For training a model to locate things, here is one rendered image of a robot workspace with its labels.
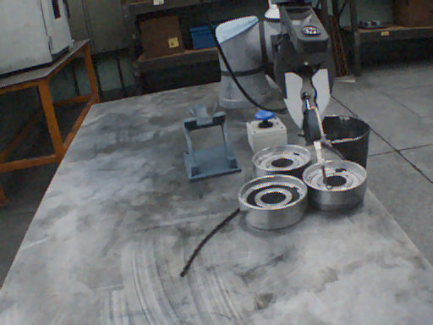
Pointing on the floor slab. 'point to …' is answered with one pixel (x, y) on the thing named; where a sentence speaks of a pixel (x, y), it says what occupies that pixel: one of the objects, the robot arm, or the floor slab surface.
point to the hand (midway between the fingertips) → (309, 119)
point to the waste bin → (336, 124)
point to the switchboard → (101, 30)
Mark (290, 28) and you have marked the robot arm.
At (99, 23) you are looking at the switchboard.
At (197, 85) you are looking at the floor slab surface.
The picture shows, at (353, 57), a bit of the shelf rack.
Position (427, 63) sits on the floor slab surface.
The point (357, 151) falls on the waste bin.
